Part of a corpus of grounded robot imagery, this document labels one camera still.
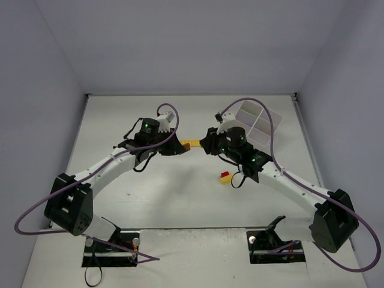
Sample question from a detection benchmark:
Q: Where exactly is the right white container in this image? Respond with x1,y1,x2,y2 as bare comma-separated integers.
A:
247,109,283,147

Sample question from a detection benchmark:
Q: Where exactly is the left white container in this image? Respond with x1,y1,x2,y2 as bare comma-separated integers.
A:
235,100,263,127

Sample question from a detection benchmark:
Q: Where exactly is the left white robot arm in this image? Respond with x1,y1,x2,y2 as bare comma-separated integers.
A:
44,118,190,243

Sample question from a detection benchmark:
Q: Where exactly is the black strap loop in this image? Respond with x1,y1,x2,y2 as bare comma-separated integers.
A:
83,265,102,287

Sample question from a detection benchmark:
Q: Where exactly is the yellow half-round lego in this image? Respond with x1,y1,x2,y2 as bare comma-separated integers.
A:
220,174,233,185

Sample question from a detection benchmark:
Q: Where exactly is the brown lego plate with green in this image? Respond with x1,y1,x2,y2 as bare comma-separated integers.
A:
183,143,191,151

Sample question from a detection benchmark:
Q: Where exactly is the white container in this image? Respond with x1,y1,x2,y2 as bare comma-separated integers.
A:
247,109,283,147
235,100,263,127

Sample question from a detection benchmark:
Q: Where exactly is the purple cable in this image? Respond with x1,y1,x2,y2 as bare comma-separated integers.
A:
215,97,380,272
14,103,180,264

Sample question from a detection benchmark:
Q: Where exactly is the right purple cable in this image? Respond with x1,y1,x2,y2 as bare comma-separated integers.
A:
215,97,380,272

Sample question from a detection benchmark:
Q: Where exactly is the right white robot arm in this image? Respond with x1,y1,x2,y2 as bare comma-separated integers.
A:
200,127,359,253

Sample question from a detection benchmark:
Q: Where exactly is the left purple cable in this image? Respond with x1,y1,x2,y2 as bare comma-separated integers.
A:
14,103,180,264

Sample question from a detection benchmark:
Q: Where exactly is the small red lego brick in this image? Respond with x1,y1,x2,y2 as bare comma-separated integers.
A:
220,171,230,178

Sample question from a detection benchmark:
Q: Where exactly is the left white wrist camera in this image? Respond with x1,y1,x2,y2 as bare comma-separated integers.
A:
156,111,175,133

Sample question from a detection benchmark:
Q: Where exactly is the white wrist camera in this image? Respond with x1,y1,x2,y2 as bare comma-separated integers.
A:
156,111,175,133
215,112,236,134

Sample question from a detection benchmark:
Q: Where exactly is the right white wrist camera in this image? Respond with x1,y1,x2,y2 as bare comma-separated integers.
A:
215,112,236,134

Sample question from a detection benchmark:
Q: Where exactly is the yellow long lego plate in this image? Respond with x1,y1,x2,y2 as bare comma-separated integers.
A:
180,139,201,148

